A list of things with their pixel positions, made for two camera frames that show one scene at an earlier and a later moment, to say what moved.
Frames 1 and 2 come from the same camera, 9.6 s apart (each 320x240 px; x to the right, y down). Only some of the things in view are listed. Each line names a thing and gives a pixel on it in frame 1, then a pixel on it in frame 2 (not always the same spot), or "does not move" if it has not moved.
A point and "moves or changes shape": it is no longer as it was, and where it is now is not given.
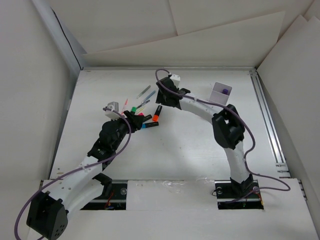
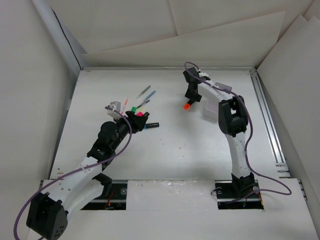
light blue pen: [149, 96] does not move
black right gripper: [160, 99] to [197, 97]
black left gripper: [135, 121] does not move
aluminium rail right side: [274, 140] does not move
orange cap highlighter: [155, 116] moves or changes shape
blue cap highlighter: [147, 125] does not move
